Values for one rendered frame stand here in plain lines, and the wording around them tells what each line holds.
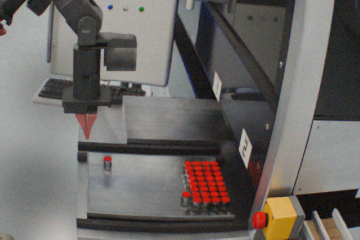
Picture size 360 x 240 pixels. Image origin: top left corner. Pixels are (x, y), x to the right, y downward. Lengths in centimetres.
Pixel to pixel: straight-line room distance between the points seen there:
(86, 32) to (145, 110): 72
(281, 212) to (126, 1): 112
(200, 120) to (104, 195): 51
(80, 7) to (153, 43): 100
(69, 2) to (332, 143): 60
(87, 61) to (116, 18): 94
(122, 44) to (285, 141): 37
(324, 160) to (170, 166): 48
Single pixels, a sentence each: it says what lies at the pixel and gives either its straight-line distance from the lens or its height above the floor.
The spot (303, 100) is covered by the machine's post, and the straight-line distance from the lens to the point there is 95.
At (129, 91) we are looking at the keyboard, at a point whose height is 83.
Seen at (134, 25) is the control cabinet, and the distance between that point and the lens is 188.
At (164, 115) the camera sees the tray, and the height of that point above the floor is 88.
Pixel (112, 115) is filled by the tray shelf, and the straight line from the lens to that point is 156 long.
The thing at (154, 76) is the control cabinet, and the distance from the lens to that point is 194.
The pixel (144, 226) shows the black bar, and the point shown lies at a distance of 110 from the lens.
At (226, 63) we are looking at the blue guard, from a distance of 140.
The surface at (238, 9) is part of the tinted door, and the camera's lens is 134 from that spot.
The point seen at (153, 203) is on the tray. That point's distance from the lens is 120.
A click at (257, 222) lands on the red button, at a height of 100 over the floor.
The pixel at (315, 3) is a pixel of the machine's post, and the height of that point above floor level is 144.
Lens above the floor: 162
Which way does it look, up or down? 26 degrees down
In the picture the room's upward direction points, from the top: 7 degrees clockwise
